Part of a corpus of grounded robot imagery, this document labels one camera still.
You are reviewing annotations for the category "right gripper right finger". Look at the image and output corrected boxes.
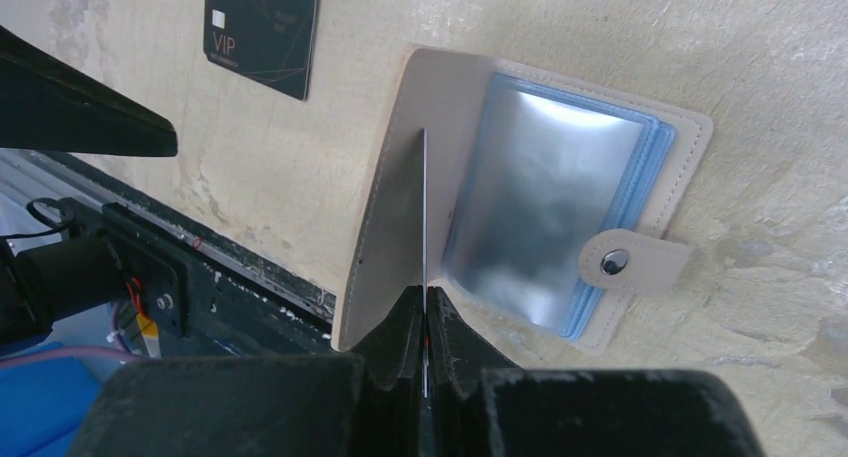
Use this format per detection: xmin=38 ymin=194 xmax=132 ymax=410
xmin=427 ymin=287 xmax=764 ymax=456

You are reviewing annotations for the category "blue bin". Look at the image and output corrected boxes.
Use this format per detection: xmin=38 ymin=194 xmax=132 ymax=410
xmin=1 ymin=342 xmax=101 ymax=456

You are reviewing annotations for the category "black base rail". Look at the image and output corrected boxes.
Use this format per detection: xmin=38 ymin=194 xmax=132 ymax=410
xmin=6 ymin=151 xmax=335 ymax=356

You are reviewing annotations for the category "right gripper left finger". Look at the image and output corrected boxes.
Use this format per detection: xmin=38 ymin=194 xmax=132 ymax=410
xmin=70 ymin=286 xmax=423 ymax=456

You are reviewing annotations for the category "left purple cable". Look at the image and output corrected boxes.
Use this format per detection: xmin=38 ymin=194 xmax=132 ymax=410
xmin=0 ymin=301 xmax=147 ymax=372

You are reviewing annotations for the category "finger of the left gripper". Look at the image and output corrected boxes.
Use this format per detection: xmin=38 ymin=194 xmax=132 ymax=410
xmin=1 ymin=28 xmax=178 ymax=157

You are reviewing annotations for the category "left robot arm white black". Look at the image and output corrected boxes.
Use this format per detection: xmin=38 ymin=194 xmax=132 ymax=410
xmin=1 ymin=29 xmax=178 ymax=354

